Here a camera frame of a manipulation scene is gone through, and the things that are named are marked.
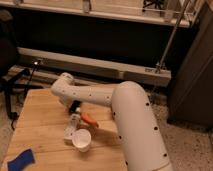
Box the blue sponge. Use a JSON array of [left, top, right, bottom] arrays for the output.
[[7, 149, 35, 171]]

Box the long white baseboard beam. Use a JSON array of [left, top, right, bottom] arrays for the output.
[[18, 47, 171, 87]]

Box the metal pole stand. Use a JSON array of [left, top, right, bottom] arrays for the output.
[[155, 0, 190, 73]]

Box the dark grey cabinet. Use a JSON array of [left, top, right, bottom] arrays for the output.
[[167, 2, 213, 128]]

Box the black red eraser box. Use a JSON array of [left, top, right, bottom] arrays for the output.
[[68, 100, 81, 113]]

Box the white paper cup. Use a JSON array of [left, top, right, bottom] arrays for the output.
[[72, 129, 91, 152]]

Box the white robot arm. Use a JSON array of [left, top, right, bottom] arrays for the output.
[[51, 73, 174, 171]]

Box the wooden upper shelf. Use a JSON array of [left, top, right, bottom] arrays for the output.
[[0, 0, 200, 27]]

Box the black office chair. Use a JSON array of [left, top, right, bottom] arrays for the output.
[[0, 9, 41, 129]]

